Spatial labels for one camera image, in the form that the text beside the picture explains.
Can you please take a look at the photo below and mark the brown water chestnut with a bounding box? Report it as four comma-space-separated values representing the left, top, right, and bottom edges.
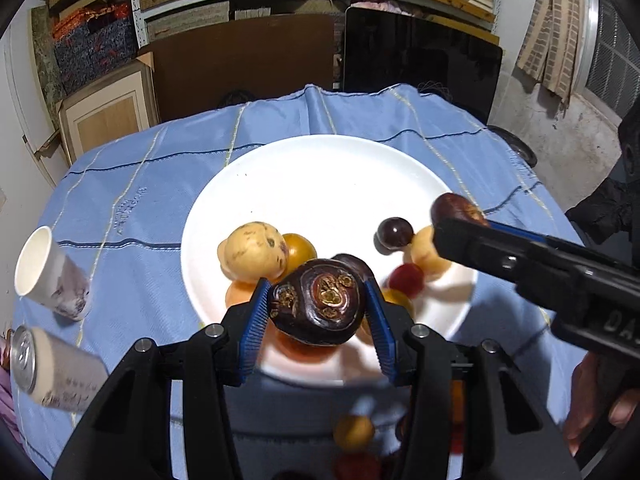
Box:
431, 193, 489, 226

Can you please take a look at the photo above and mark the orange-yellow tomato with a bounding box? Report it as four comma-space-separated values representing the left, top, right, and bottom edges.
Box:
381, 287, 414, 318

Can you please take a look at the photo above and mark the large orange mandarin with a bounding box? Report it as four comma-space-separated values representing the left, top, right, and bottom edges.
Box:
276, 330, 336, 364

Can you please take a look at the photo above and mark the pale yellow potato fruit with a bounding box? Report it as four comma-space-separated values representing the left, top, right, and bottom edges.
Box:
217, 221, 288, 283

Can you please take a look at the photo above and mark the large dark water chestnut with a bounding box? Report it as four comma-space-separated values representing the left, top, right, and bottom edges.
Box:
268, 259, 364, 347

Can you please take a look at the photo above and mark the person's hand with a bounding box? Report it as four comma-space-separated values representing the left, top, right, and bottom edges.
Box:
563, 352, 639, 455

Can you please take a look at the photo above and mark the pale speckled fruit on plate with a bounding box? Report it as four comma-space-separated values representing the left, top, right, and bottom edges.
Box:
409, 226, 452, 282

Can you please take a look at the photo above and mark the small dark cherry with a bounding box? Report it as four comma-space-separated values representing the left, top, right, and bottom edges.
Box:
375, 217, 414, 252

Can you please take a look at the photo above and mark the red tomato on plate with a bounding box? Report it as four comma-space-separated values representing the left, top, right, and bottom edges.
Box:
387, 263, 425, 298

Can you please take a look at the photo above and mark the white beverage can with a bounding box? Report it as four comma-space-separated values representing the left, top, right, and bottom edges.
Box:
10, 325, 108, 413

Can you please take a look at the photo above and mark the peach coloured fruit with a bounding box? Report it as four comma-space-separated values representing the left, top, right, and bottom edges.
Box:
224, 281, 256, 308

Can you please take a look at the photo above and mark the red cherry tomato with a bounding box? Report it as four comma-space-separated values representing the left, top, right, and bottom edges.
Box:
333, 452, 381, 480

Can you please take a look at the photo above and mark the tan longan fruit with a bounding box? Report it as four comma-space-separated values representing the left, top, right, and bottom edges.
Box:
333, 415, 375, 452

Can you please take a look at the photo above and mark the white oval plate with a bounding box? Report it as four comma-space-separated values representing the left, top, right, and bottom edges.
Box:
180, 134, 478, 387

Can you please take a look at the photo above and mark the beige patterned curtain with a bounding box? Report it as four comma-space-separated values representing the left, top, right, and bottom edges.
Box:
516, 0, 585, 106

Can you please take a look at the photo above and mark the white paper cup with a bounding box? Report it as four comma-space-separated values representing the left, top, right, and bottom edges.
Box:
14, 226, 90, 321

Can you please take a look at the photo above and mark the yellow-orange tomato on plate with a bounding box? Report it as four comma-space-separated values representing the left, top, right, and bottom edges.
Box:
283, 233, 317, 276

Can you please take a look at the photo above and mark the blue checked tablecloth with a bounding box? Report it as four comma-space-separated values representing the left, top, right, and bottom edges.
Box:
14, 84, 577, 479

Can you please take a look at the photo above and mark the black panel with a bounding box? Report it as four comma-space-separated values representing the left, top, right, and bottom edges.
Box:
343, 6, 502, 122

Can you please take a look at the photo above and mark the dark wooden board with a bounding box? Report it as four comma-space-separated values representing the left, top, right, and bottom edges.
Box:
141, 14, 334, 122

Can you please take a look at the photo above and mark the framed wooden picture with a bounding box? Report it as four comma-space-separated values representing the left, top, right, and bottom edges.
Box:
58, 60, 160, 165

